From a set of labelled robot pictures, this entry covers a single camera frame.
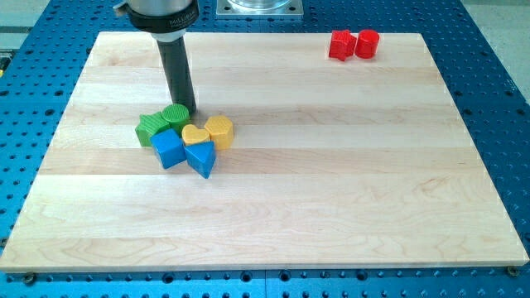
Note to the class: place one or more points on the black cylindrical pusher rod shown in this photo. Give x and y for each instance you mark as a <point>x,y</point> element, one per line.
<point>178,77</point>

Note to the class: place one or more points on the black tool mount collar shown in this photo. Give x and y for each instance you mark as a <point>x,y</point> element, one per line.
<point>165,20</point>

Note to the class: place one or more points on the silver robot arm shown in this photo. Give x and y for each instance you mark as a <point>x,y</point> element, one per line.
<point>167,21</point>

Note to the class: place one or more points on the yellow hexagon block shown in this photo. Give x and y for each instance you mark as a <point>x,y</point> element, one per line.
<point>221,130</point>

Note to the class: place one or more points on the green cylinder block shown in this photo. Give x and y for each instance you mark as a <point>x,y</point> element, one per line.
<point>177,115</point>

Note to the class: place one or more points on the green star block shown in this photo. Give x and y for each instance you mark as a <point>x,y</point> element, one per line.
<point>150,125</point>

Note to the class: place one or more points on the yellow heart block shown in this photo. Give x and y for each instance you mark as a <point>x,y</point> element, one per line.
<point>192,135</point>

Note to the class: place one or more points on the blue cube block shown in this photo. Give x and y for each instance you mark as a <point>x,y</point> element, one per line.
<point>169,148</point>

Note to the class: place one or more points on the blue triangle block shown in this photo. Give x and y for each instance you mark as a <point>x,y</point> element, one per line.
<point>201,157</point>

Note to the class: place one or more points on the blue perforated table plate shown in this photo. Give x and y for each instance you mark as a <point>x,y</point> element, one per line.
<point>481,48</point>

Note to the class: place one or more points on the red star block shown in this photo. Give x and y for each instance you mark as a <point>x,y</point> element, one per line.
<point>342,45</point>

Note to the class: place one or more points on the red cylinder block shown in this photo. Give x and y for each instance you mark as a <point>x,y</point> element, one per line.
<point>367,44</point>

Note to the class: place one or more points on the wooden board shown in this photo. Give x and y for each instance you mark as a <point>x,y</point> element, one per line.
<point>355,164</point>

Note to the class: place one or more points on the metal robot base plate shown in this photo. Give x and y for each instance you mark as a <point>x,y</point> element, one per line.
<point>259,8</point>

